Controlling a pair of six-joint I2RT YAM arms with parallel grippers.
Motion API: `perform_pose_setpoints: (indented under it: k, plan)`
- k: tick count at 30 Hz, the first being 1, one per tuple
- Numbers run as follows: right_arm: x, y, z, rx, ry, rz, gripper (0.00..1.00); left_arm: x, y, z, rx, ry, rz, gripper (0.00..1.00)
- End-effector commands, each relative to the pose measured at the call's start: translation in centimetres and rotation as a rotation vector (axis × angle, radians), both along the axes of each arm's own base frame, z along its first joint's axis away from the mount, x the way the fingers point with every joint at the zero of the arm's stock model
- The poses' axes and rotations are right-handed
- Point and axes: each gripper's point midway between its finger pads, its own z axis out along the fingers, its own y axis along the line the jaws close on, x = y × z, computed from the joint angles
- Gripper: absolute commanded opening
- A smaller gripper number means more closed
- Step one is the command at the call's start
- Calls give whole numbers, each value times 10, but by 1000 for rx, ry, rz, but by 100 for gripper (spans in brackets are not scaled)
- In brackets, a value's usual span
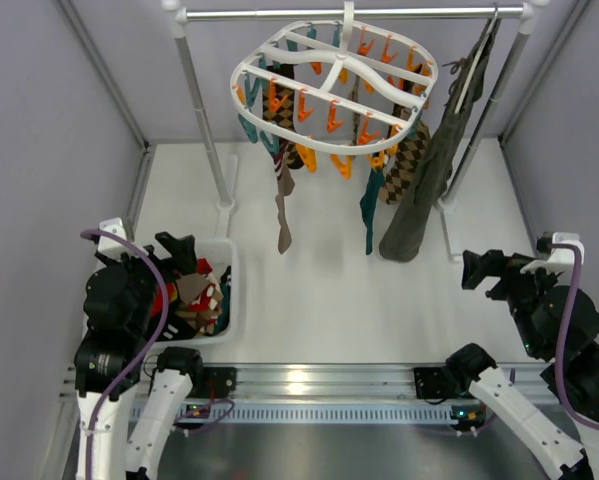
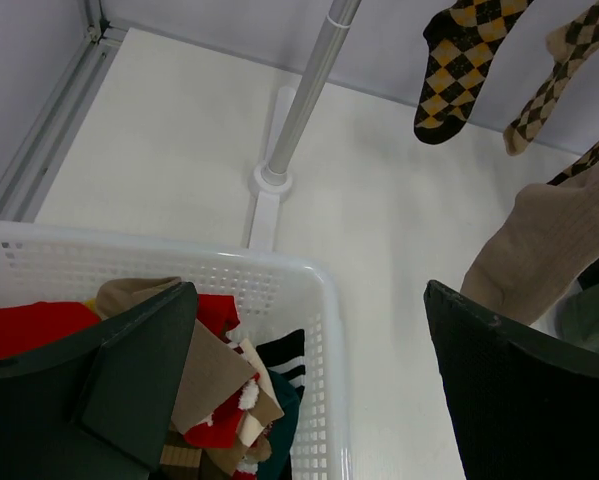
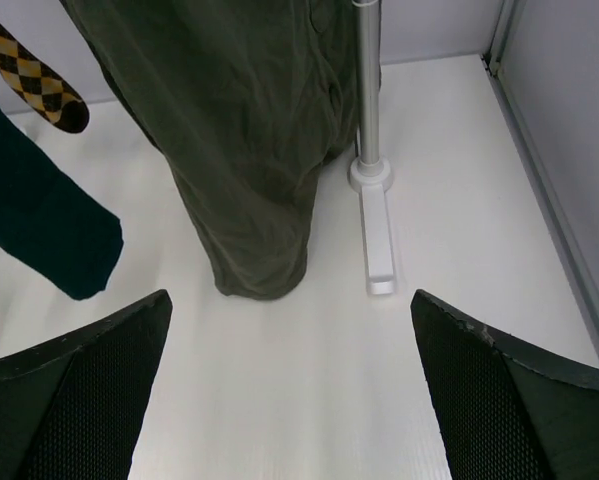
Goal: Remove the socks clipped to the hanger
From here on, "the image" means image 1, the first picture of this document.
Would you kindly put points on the teal green sock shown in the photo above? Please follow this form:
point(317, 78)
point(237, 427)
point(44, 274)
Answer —
point(368, 204)

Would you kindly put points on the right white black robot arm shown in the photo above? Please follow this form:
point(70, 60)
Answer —
point(558, 323)

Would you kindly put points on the white clothes rack frame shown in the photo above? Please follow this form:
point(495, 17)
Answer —
point(179, 17)

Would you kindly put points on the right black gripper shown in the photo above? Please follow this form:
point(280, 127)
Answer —
point(497, 275)

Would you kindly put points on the brown tan argyle sock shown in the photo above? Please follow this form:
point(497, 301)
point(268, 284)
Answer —
point(407, 160)

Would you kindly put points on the white plastic laundry basket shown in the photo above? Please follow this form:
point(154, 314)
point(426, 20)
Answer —
point(221, 253)

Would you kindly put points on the white trouser hanger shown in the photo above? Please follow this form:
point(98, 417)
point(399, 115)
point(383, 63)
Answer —
point(473, 65)

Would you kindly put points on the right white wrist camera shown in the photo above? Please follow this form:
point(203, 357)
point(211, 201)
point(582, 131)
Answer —
point(556, 253)

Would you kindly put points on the brown yellow argyle sock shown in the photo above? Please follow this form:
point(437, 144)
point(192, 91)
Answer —
point(284, 115)

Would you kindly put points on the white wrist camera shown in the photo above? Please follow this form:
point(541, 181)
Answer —
point(556, 253)
point(111, 248)

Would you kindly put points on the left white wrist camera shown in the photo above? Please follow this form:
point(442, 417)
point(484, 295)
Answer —
point(111, 248)

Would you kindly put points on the olive green hanging trousers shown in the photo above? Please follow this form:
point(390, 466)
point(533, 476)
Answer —
point(405, 234)

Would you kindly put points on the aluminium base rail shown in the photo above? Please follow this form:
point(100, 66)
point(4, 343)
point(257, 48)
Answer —
point(382, 394)

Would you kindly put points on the beige plain sock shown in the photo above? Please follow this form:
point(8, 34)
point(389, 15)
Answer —
point(285, 187)

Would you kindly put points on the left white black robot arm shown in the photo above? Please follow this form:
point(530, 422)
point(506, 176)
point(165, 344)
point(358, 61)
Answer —
point(106, 385)

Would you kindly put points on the white round clip hanger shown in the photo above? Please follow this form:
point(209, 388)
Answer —
point(382, 77)

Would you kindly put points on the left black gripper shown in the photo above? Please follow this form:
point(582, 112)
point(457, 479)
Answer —
point(158, 263)

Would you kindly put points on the pile of socks in basket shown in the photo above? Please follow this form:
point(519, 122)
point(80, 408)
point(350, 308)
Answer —
point(198, 305)

